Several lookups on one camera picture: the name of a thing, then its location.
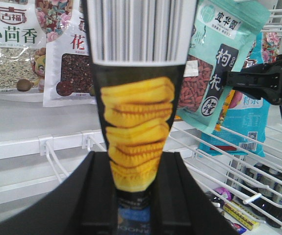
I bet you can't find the white fennel seed pouch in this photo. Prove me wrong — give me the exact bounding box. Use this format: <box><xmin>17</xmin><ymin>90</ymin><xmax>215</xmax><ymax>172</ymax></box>
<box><xmin>0</xmin><ymin>0</ymin><xmax>46</xmax><ymax>89</ymax></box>

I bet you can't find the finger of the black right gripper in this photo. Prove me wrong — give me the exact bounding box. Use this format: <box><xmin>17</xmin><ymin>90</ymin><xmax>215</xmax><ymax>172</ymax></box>
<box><xmin>223</xmin><ymin>58</ymin><xmax>282</xmax><ymax>106</ymax></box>

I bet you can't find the yellow red small box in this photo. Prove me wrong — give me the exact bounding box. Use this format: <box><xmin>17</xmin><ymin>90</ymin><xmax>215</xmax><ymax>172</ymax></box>
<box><xmin>223</xmin><ymin>201</ymin><xmax>260</xmax><ymax>231</ymax></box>

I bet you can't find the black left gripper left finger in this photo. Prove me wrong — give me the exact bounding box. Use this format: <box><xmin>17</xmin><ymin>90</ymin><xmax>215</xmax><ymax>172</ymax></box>
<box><xmin>0</xmin><ymin>151</ymin><xmax>117</xmax><ymax>235</ymax></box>

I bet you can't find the blue sweet potato noodle bag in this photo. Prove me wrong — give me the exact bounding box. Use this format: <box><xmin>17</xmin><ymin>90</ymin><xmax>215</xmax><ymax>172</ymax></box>
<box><xmin>198</xmin><ymin>36</ymin><xmax>270</xmax><ymax>157</ymax></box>

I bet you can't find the white peppercorn pouch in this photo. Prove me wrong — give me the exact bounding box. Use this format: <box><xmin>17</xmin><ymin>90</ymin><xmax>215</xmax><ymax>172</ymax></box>
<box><xmin>36</xmin><ymin>0</ymin><xmax>96</xmax><ymax>107</ymax></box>

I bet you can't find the black Franzzi cookie box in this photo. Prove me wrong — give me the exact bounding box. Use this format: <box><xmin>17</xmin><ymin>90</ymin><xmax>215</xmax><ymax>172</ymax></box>
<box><xmin>82</xmin><ymin>0</ymin><xmax>197</xmax><ymax>235</ymax></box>

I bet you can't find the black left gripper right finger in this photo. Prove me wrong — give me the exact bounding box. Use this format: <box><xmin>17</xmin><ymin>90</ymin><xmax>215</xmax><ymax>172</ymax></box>
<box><xmin>151</xmin><ymin>152</ymin><xmax>237</xmax><ymax>235</ymax></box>

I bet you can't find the teal goji berry pouch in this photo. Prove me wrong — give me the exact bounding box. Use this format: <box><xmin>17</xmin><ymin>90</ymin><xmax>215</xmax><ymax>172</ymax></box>
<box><xmin>177</xmin><ymin>0</ymin><xmax>270</xmax><ymax>134</ymax></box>

